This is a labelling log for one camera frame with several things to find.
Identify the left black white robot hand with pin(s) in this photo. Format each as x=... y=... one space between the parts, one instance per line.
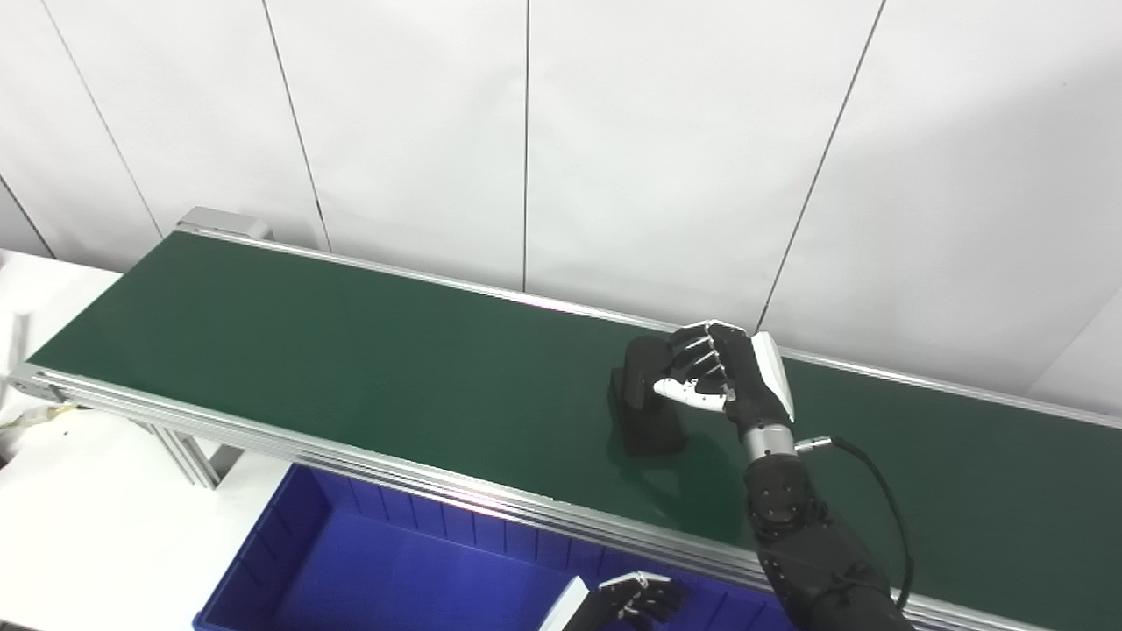
x=605 y=609

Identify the aluminum conveyor support leg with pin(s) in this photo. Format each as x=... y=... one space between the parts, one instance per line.
x=188 y=456

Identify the green conveyor belt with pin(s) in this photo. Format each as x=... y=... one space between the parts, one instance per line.
x=351 y=350

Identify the black cylinder-on-block part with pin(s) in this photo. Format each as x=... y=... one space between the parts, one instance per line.
x=649 y=425

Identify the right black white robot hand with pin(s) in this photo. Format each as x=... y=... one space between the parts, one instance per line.
x=749 y=377

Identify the blue plastic bin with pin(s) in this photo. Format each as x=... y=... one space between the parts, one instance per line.
x=377 y=570

